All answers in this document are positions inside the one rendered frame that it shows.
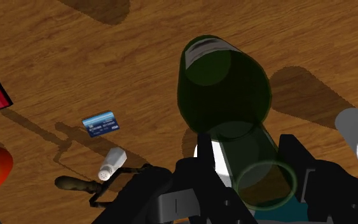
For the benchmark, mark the teal flat object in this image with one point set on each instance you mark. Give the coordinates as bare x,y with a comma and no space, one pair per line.
278,214

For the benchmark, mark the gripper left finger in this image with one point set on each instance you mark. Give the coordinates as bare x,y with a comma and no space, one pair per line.
194,173

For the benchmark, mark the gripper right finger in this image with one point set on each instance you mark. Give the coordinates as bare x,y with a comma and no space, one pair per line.
330,192

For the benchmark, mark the white salt shaker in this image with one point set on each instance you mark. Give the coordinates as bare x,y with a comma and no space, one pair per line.
113,161

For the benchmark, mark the grey cup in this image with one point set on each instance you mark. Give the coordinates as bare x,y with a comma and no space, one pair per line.
357,130

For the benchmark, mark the dark green glass bottle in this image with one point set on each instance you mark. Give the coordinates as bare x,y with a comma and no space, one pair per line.
225,93

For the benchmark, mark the blue card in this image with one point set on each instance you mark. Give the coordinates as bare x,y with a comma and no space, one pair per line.
101,124

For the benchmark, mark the white round object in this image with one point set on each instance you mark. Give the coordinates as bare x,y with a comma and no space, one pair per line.
220,161

